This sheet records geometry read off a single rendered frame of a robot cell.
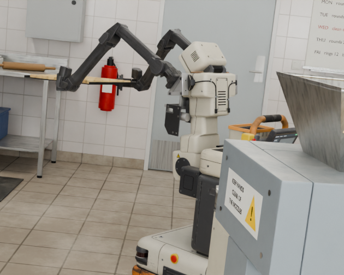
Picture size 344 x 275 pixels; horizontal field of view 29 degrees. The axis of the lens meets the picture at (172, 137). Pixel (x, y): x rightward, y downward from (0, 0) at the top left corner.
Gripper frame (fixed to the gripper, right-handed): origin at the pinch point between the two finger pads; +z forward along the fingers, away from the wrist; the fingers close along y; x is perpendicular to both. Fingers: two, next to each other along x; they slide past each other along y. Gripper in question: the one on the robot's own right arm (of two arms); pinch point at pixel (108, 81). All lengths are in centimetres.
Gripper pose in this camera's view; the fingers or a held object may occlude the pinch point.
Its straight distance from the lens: 423.9
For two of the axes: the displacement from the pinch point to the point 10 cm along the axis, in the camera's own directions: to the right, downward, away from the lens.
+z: -9.9, -0.6, -0.9
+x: 0.8, 1.5, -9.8
